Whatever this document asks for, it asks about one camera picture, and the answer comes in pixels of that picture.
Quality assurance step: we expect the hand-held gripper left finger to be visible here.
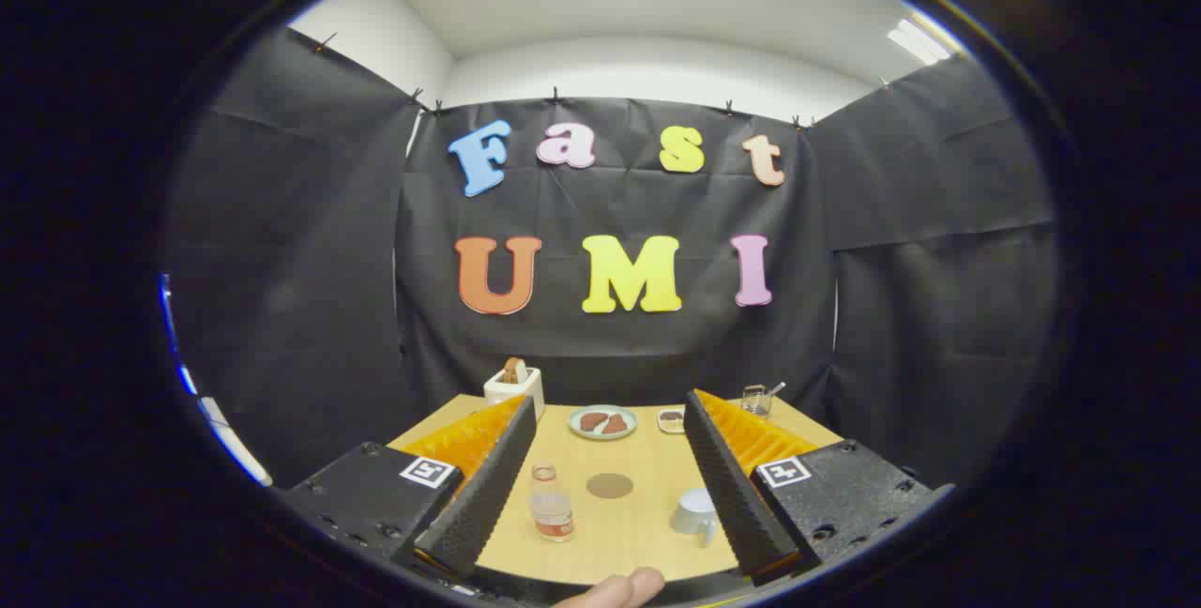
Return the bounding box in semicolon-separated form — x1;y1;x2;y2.
277;394;538;583

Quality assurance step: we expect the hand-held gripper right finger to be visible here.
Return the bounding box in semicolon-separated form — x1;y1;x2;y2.
682;388;956;587

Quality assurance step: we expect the white toaster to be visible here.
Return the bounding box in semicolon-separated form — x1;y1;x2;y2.
483;366;545;421

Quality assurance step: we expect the small ceiling light panel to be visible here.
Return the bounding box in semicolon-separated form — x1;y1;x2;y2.
887;19;953;65

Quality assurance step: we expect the pale green plate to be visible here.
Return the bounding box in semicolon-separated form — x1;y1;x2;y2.
569;404;639;441

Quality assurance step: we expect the pale grey cup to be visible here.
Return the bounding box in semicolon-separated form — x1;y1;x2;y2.
670;487;722;548

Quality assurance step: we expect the wooden table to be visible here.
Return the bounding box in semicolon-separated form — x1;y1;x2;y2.
387;392;845;585

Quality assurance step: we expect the clear juice bottle red label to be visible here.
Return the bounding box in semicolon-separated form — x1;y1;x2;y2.
530;464;575;543

